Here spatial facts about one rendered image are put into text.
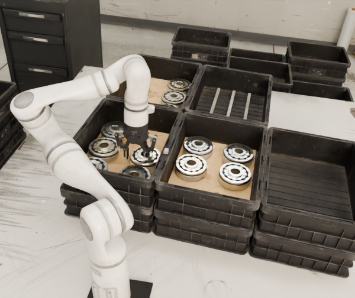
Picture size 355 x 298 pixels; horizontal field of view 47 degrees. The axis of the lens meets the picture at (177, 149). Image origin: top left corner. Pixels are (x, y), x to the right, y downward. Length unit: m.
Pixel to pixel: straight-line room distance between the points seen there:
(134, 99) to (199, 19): 3.44
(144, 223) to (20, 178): 0.51
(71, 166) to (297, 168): 0.78
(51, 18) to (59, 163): 1.72
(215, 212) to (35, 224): 0.58
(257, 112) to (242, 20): 2.92
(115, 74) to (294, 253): 0.73
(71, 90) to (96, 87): 0.07
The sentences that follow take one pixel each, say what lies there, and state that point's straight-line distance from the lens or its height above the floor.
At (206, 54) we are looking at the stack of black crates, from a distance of 2.86.
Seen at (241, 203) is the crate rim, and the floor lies 0.92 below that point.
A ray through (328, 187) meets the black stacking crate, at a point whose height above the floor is 0.83.
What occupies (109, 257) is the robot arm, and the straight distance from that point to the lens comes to 0.97.
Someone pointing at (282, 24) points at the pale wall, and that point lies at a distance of 4.57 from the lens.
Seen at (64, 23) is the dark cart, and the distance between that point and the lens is 2.63.
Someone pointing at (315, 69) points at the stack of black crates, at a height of 0.53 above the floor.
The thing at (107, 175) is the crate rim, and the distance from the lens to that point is 1.17.
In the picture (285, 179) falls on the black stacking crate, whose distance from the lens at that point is 1.38.
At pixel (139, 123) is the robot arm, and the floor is 1.01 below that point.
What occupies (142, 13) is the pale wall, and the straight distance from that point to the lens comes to 4.67.
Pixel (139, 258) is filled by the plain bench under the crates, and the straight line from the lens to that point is 1.25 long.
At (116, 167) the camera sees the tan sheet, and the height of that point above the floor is 0.83.
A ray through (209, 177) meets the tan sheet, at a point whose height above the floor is 0.83.
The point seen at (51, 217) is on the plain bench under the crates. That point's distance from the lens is 1.39.
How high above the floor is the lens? 1.70
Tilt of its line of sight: 37 degrees down
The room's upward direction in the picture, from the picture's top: 5 degrees clockwise
